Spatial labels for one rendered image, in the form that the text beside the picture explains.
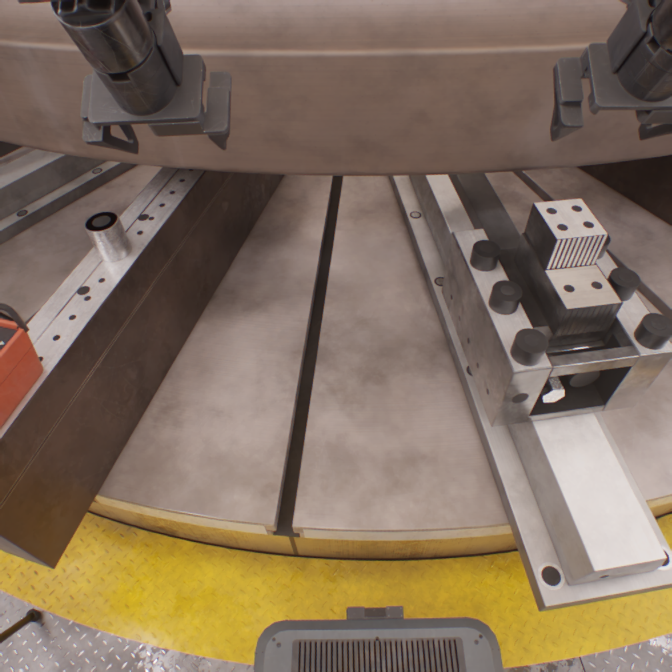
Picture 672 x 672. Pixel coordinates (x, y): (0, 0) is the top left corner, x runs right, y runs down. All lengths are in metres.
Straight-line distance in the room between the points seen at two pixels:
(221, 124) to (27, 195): 1.87
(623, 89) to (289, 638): 1.12
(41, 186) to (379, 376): 1.56
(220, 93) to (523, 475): 1.05
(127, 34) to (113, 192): 1.91
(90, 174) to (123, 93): 1.93
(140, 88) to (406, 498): 1.04
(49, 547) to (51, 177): 1.50
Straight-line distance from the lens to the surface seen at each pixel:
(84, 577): 1.71
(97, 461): 1.37
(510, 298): 1.11
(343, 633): 1.24
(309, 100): 1.10
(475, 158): 1.18
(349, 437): 1.33
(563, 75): 0.56
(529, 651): 1.56
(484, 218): 1.52
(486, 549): 1.55
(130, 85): 0.48
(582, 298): 1.11
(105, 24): 0.43
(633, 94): 0.55
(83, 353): 1.22
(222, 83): 0.54
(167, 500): 1.34
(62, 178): 2.38
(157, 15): 0.50
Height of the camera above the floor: 1.48
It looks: 50 degrees down
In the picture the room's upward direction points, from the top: 3 degrees counter-clockwise
